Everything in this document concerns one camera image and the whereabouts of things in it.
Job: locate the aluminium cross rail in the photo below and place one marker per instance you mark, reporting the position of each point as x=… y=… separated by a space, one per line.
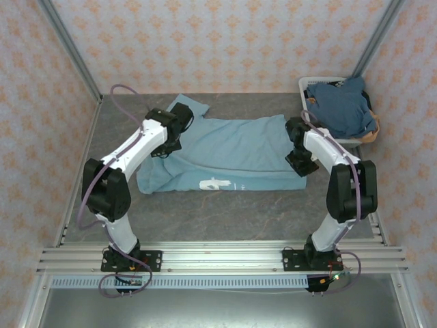
x=222 y=256

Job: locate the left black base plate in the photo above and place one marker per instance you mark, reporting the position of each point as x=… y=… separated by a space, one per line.
x=152 y=260

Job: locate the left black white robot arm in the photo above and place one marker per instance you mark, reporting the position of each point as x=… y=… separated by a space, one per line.
x=109 y=194

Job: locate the aluminium corner post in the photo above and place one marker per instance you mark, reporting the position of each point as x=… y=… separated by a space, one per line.
x=375 y=37
x=71 y=51

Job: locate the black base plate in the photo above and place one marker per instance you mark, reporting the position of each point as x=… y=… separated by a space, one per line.
x=293 y=260
x=152 y=260

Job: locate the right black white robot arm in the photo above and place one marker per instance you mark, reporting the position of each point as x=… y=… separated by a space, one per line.
x=351 y=194

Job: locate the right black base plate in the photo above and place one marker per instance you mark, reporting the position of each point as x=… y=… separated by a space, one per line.
x=293 y=260

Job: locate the orange brown t-shirt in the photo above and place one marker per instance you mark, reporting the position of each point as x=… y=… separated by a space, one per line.
x=373 y=131

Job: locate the light blue printed t-shirt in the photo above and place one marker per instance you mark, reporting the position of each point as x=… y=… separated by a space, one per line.
x=235 y=150

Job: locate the dark blue t-shirt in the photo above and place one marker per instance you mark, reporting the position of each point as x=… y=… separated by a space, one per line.
x=341 y=109

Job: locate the white plastic laundry basket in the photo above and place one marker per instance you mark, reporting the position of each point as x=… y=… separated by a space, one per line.
x=304 y=85

